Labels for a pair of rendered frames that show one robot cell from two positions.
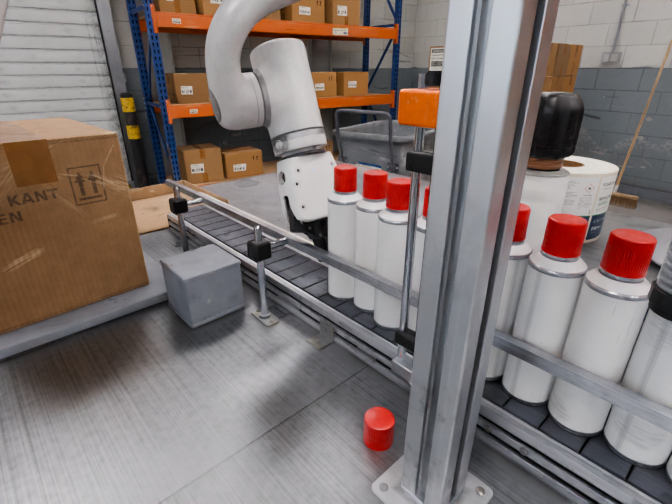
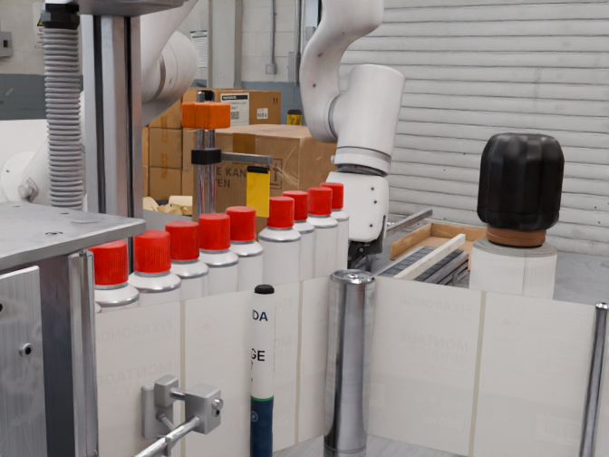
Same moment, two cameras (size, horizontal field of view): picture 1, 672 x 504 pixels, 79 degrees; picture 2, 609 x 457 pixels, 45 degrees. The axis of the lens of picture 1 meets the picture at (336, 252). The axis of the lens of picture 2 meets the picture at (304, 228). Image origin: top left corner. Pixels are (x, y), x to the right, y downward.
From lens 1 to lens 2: 96 cm
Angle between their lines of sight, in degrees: 66
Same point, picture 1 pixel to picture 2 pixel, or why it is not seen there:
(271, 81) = (340, 102)
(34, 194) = (239, 170)
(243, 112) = (314, 126)
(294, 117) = (343, 135)
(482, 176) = (89, 139)
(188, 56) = not seen: outside the picture
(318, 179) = (346, 199)
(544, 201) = (474, 284)
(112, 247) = not seen: hidden behind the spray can
